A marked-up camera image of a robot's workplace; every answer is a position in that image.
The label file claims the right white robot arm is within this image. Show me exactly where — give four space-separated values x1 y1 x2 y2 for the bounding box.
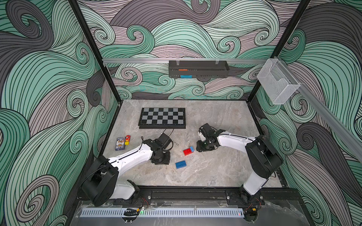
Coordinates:
196 123 284 204

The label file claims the clear plastic wall holder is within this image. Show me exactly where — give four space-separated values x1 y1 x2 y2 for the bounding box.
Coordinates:
257 58 300 105

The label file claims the black grey chessboard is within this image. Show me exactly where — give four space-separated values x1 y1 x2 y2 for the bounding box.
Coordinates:
138 107 186 129

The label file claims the blue card pack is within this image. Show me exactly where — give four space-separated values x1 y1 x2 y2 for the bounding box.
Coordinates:
115 137 125 151

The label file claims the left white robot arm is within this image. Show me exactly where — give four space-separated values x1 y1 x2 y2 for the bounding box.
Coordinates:
81 137 173 207

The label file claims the red yellow toy car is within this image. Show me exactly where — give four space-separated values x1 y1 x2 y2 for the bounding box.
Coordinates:
124 135 131 146

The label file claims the dark blue lego brick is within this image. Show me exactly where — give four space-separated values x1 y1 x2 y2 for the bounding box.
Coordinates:
175 161 187 169

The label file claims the aluminium wall rail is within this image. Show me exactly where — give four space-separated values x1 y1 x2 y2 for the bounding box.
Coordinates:
274 56 362 162
102 57 268 65

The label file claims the aluminium wall rail right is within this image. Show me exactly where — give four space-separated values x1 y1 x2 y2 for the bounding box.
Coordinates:
274 56 362 162

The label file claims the white perforated cable duct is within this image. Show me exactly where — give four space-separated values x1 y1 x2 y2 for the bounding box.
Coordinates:
80 207 244 218

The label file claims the black wall shelf tray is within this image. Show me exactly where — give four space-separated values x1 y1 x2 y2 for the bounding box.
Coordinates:
168 61 230 80

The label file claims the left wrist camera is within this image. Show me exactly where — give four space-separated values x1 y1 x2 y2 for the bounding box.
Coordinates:
157 133 173 151

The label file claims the red lego brick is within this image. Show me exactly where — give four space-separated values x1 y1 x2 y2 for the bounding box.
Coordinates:
183 148 193 156

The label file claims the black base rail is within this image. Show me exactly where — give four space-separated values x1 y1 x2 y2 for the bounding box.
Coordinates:
76 185 300 207

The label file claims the aluminium wall rail back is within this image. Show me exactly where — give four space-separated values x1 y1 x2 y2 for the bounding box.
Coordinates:
102 57 268 65

